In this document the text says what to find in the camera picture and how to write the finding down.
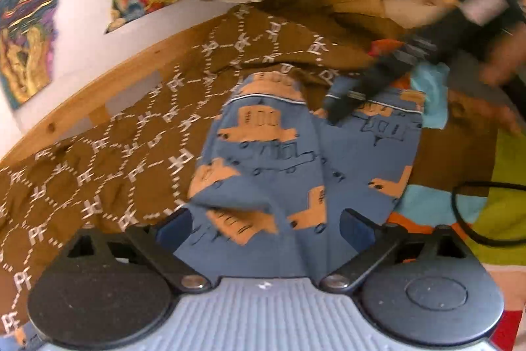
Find swirly yellow purple wall poster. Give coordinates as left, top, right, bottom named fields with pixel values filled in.
left=0, top=0, right=71, bottom=110

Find wooden bed frame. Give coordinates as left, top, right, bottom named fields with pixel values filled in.
left=0, top=18, right=231, bottom=166

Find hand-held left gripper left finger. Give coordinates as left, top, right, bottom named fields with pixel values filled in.
left=68, top=207, right=212, bottom=292

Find person's right hand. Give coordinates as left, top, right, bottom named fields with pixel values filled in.
left=479, top=35, right=526, bottom=88

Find black cable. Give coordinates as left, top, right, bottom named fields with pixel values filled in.
left=451, top=180, right=526, bottom=245

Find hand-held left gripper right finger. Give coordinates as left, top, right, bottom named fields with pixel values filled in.
left=320, top=210, right=469, bottom=293

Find multicolour patchwork sheet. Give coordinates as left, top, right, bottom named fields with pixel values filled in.
left=386, top=61, right=526, bottom=267

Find brown printed blanket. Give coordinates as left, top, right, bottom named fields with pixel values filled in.
left=0, top=3, right=412, bottom=351

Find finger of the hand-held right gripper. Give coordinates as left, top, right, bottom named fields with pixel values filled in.
left=323, top=42, right=420, bottom=126

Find blue car print pants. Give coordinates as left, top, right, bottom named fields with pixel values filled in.
left=173, top=70, right=427, bottom=283

